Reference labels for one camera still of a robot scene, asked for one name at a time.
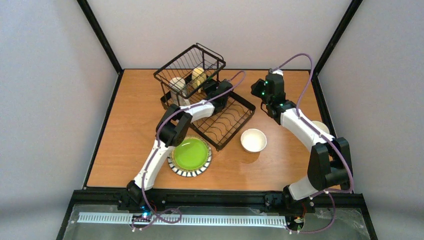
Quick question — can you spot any tall patterned ceramic cup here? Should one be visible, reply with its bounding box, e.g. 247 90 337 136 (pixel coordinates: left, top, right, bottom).
169 77 191 106

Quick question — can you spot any yellow ceramic mug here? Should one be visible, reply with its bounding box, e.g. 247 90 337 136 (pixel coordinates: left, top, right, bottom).
191 67 207 94

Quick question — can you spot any white bowl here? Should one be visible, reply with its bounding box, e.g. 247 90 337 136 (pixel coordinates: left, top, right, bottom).
240 128 268 153
312 120 330 135

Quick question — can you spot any black wire dish rack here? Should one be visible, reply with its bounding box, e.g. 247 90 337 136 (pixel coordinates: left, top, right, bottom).
153 43 256 151

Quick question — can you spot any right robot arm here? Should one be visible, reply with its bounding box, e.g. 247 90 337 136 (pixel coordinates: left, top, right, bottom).
251 71 353 202

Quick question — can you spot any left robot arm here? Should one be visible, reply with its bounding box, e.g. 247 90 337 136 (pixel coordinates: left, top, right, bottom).
126 81 235 203

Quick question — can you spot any green plate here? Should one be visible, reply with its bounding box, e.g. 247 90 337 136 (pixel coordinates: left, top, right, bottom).
171 136 209 171

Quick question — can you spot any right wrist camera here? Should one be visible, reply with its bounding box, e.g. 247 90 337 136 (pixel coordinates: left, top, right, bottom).
270 69 284 76

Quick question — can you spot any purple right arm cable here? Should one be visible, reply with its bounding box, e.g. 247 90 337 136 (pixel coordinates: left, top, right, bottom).
268 52 355 235

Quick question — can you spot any black enclosure frame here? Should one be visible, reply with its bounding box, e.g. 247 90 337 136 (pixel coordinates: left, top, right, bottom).
57 0 378 240

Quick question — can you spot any white cable duct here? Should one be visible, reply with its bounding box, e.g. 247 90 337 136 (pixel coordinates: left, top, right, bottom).
76 212 287 228

